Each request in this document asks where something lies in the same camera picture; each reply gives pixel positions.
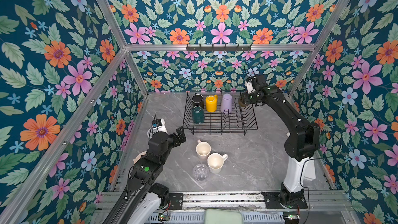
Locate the lilac plastic cup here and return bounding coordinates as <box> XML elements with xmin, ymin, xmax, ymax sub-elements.
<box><xmin>220</xmin><ymin>93</ymin><xmax>233</xmax><ymax>115</ymax></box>

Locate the green mug white inside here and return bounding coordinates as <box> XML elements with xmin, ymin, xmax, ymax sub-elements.
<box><xmin>192</xmin><ymin>105</ymin><xmax>205</xmax><ymax>124</ymax></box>

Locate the yellow mug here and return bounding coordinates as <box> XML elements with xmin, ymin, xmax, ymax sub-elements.
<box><xmin>205</xmin><ymin>95</ymin><xmax>218</xmax><ymax>113</ymax></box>

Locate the clear glass cup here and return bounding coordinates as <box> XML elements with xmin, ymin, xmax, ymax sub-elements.
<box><xmin>193</xmin><ymin>164</ymin><xmax>209</xmax><ymax>181</ymax></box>

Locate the black mug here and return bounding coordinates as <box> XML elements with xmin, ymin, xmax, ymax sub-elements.
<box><xmin>191</xmin><ymin>94</ymin><xmax>204</xmax><ymax>109</ymax></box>

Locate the olive glass cup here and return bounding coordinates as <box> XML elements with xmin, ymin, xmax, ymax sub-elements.
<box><xmin>238</xmin><ymin>99</ymin><xmax>246</xmax><ymax>107</ymax></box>

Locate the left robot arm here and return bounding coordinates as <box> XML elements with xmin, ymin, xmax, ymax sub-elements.
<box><xmin>104</xmin><ymin>127</ymin><xmax>186</xmax><ymax>224</ymax></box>

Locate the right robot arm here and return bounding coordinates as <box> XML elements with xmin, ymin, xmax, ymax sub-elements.
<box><xmin>239</xmin><ymin>75</ymin><xmax>320</xmax><ymax>208</ymax></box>

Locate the pink round clock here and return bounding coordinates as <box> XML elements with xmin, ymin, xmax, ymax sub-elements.
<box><xmin>133</xmin><ymin>151</ymin><xmax>147</xmax><ymax>165</ymax></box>

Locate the white mug front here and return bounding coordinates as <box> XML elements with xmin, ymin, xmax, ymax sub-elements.
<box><xmin>207</xmin><ymin>153</ymin><xmax>229</xmax><ymax>174</ymax></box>

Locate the green cloth pad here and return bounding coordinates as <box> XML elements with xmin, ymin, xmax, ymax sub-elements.
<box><xmin>204</xmin><ymin>208</ymin><xmax>244</xmax><ymax>224</ymax></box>

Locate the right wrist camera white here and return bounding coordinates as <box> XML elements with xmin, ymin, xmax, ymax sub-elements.
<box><xmin>245</xmin><ymin>77</ymin><xmax>256</xmax><ymax>93</ymax></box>

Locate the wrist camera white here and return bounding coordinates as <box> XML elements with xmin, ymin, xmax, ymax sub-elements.
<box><xmin>245</xmin><ymin>77</ymin><xmax>256</xmax><ymax>93</ymax></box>
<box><xmin>151</xmin><ymin>118</ymin><xmax>168</xmax><ymax>134</ymax></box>

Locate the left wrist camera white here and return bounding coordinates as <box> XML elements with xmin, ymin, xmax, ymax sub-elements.
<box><xmin>151</xmin><ymin>118</ymin><xmax>168</xmax><ymax>134</ymax></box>

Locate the black wire dish rack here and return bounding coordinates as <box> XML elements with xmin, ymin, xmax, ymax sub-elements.
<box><xmin>183</xmin><ymin>89</ymin><xmax>258</xmax><ymax>135</ymax></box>

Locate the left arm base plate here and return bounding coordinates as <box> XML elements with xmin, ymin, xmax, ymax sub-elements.
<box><xmin>161</xmin><ymin>192</ymin><xmax>184</xmax><ymax>211</ymax></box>

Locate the black wall hook rail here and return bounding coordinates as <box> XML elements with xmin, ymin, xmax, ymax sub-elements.
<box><xmin>186</xmin><ymin>44</ymin><xmax>252</xmax><ymax>52</ymax></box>

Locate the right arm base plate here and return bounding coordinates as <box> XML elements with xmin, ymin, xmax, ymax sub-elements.
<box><xmin>261</xmin><ymin>189</ymin><xmax>308</xmax><ymax>209</ymax></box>

